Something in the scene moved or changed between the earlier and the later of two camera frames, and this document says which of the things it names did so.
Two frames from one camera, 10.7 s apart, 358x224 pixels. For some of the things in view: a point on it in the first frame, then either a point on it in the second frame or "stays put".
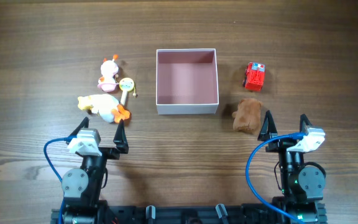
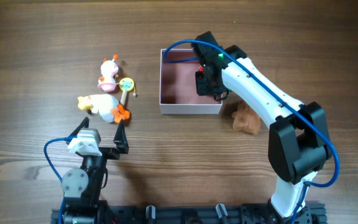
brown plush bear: [247, 117] stays put
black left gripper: [112, 153] stays put
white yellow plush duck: [106, 106] stays put
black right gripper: [282, 145] -> [202, 86]
